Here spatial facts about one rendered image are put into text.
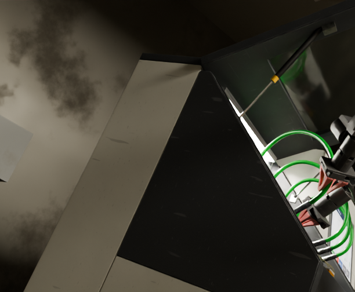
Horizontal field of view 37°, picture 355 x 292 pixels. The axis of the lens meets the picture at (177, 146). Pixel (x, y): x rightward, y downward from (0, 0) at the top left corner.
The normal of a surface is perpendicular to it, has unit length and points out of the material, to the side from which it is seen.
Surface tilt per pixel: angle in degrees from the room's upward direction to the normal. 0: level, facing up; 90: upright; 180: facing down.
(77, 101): 90
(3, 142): 90
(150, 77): 90
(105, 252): 90
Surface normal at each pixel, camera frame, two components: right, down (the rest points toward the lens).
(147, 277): -0.46, -0.46
